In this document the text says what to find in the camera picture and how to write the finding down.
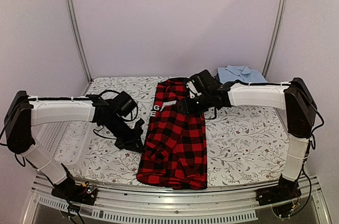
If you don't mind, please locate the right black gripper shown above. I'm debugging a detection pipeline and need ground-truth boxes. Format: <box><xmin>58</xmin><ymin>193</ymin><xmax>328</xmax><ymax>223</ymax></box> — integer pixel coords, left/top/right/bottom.
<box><xmin>177</xmin><ymin>92</ymin><xmax>212</xmax><ymax>116</ymax></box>

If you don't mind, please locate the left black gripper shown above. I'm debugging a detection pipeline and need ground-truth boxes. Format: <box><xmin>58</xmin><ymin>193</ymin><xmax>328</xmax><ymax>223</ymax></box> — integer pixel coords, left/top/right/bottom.
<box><xmin>103</xmin><ymin>114</ymin><xmax>146</xmax><ymax>154</ymax></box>

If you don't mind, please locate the red black plaid shirt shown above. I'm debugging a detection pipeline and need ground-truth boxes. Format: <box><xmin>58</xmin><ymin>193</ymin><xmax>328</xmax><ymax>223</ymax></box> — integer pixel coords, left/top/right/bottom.
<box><xmin>136</xmin><ymin>77</ymin><xmax>208</xmax><ymax>190</ymax></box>

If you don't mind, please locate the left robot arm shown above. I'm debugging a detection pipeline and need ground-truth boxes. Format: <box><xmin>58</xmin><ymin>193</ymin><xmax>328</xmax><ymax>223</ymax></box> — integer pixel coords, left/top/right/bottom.
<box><xmin>1</xmin><ymin>91</ymin><xmax>144</xmax><ymax>200</ymax></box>

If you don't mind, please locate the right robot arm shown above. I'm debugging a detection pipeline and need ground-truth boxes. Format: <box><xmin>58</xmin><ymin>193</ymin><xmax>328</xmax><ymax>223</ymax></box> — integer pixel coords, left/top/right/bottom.
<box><xmin>179</xmin><ymin>70</ymin><xmax>321</xmax><ymax>201</ymax></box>

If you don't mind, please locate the light blue folded shirt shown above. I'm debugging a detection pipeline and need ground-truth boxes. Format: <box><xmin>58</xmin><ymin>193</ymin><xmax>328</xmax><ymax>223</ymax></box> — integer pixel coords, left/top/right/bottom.
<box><xmin>217</xmin><ymin>65</ymin><xmax>267</xmax><ymax>84</ymax></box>

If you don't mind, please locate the floral table cloth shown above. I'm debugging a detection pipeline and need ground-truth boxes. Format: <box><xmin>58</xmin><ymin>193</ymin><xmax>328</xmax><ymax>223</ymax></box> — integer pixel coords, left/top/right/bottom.
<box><xmin>52</xmin><ymin>76</ymin><xmax>301</xmax><ymax>188</ymax></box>

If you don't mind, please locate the white plastic basket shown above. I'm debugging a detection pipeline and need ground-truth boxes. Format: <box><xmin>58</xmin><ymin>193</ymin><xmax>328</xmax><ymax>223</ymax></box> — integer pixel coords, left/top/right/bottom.
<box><xmin>37</xmin><ymin>121</ymin><xmax>95</xmax><ymax>169</ymax></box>

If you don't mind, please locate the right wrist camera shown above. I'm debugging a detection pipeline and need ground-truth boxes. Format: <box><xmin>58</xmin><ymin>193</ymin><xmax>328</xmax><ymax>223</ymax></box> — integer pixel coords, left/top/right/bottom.
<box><xmin>186</xmin><ymin>81</ymin><xmax>201</xmax><ymax>98</ymax></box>

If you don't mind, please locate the aluminium front rail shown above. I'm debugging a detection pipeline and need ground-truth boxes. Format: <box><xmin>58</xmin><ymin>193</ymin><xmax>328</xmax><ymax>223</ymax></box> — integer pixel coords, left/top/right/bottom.
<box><xmin>22</xmin><ymin>175</ymin><xmax>334</xmax><ymax>223</ymax></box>

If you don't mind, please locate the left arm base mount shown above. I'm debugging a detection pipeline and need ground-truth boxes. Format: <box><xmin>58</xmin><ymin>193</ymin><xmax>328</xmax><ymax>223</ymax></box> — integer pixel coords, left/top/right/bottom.
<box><xmin>51</xmin><ymin>180</ymin><xmax>97</xmax><ymax>205</ymax></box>

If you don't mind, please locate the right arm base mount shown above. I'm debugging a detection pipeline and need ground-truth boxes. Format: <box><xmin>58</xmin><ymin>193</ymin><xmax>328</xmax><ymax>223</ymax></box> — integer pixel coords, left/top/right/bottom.
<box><xmin>256</xmin><ymin>183</ymin><xmax>301</xmax><ymax>219</ymax></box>

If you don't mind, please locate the right aluminium post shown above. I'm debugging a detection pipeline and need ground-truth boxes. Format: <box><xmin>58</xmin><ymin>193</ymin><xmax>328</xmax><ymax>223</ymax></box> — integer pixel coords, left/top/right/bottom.
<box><xmin>262</xmin><ymin>0</ymin><xmax>287</xmax><ymax>78</ymax></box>

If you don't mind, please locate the aluminium post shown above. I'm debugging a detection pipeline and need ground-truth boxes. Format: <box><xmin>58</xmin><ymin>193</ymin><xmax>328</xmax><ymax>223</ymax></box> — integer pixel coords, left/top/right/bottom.
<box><xmin>65</xmin><ymin>0</ymin><xmax>93</xmax><ymax>83</ymax></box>
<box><xmin>262</xmin><ymin>0</ymin><xmax>287</xmax><ymax>78</ymax></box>

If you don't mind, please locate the left aluminium post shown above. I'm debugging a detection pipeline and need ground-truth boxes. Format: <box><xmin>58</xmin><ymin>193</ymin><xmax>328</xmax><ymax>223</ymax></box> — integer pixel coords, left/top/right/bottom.
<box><xmin>65</xmin><ymin>0</ymin><xmax>93</xmax><ymax>83</ymax></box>

